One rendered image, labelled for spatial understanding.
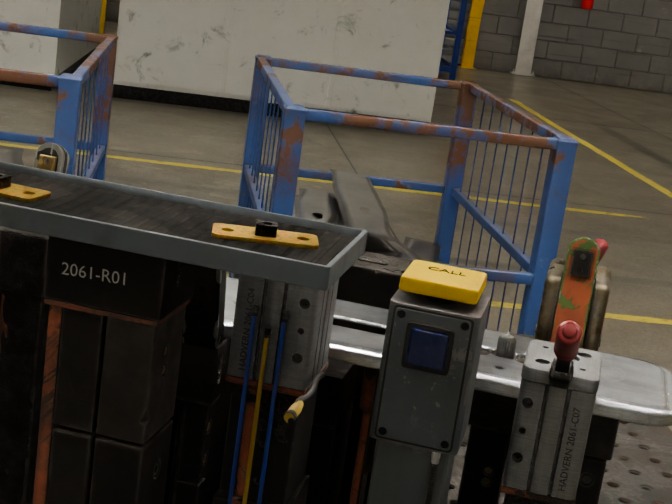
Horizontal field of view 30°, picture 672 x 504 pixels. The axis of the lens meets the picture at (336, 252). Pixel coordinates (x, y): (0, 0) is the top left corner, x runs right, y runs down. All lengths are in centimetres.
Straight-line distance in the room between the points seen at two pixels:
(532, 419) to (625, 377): 23
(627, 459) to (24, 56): 782
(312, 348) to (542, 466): 23
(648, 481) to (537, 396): 79
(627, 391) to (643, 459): 68
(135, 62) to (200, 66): 47
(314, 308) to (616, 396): 33
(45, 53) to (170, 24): 92
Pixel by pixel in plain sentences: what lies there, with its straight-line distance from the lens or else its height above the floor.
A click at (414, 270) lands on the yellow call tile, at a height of 116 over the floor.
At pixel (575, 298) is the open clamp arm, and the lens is 143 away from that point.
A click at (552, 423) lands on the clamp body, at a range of 112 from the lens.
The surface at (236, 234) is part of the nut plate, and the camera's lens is 98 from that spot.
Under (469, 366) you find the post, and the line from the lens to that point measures 95.
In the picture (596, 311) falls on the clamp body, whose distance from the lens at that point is 144.
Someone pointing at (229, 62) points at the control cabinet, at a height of 36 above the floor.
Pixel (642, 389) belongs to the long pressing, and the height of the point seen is 100.
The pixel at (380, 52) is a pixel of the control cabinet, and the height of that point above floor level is 58.
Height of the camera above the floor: 140
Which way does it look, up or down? 14 degrees down
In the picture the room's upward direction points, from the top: 8 degrees clockwise
